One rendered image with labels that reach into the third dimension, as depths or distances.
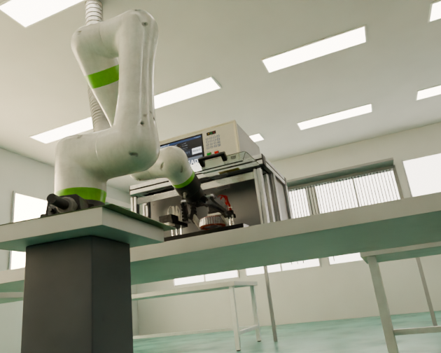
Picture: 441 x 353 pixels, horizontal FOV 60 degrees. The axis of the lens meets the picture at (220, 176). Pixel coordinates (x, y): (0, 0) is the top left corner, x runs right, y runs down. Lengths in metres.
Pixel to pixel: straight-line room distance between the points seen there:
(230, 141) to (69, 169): 0.91
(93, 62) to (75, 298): 0.71
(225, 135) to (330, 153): 6.56
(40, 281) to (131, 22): 0.74
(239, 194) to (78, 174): 0.95
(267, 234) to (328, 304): 6.72
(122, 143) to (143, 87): 0.19
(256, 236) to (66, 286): 0.57
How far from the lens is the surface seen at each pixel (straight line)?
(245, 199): 1.80
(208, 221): 1.50
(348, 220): 1.17
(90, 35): 1.29
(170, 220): 1.70
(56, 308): 0.97
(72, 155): 1.05
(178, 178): 1.33
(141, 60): 1.14
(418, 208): 1.17
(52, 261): 0.98
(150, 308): 9.26
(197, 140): 1.84
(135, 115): 1.02
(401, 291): 7.82
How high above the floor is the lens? 0.53
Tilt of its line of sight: 18 degrees up
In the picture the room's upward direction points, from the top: 6 degrees counter-clockwise
